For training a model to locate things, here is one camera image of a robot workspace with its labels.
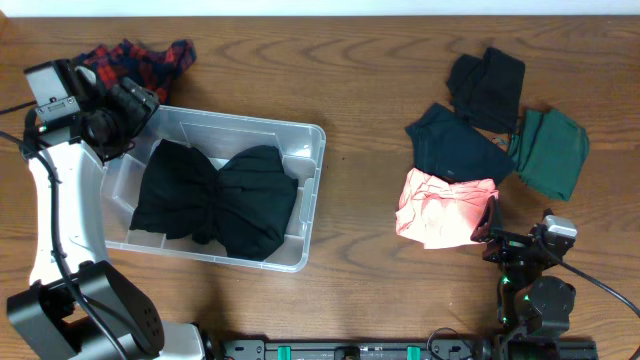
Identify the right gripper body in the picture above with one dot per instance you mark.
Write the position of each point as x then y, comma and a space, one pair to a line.
516, 272

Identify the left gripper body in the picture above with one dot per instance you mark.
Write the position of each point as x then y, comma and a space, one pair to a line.
118, 117

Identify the red navy plaid shirt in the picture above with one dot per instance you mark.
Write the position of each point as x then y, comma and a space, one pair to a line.
153, 70

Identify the green garment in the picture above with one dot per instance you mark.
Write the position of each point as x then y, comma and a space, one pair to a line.
549, 151

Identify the large black garment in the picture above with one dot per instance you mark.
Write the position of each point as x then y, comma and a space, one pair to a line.
245, 205

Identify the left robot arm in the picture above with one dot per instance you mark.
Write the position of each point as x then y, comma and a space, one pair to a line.
77, 305

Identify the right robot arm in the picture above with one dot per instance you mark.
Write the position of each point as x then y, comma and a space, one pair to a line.
532, 307

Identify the pink crumpled garment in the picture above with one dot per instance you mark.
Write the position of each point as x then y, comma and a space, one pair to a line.
438, 214

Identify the dark navy folded garment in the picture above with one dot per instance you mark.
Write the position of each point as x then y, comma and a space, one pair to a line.
448, 147

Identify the folded black cloth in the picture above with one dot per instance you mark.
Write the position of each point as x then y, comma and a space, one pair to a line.
486, 91

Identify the clear plastic storage bin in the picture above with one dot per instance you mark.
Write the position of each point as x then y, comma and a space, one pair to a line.
218, 136

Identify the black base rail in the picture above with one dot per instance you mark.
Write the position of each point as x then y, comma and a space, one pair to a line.
439, 348

